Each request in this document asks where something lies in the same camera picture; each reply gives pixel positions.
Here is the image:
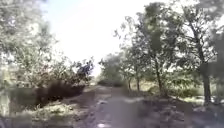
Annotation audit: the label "dirt path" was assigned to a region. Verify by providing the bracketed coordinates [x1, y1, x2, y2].
[71, 84, 224, 128]

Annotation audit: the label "row of trees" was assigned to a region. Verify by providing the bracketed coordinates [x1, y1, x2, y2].
[98, 0, 224, 106]

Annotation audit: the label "grass ground under trees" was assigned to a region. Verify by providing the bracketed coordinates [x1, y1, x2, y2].
[128, 79, 224, 107]

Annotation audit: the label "green bushes and trees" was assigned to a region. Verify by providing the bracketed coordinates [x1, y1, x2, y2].
[0, 0, 96, 108]

